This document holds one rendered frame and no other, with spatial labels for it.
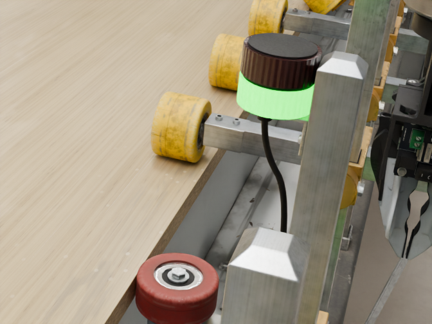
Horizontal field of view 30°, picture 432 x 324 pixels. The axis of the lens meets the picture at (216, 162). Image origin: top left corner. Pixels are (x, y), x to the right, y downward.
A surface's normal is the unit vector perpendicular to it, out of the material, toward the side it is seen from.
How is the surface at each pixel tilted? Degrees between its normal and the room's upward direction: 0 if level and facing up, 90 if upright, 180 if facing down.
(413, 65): 90
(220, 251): 0
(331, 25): 90
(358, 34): 90
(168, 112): 42
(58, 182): 0
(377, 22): 90
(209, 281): 0
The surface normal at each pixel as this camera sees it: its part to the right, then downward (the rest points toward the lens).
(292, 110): 0.36, 0.47
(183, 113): -0.11, -0.38
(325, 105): -0.27, 0.43
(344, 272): 0.10, -0.88
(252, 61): -0.79, 0.22
